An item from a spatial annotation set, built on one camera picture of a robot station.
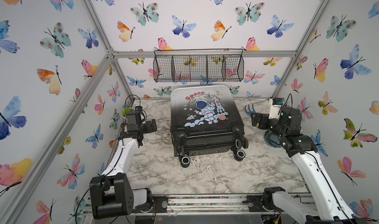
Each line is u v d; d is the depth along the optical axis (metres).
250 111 1.14
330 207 0.38
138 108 0.73
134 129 0.63
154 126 0.79
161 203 0.74
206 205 0.75
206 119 0.80
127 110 1.00
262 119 0.63
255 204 0.73
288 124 0.51
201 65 0.98
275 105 0.61
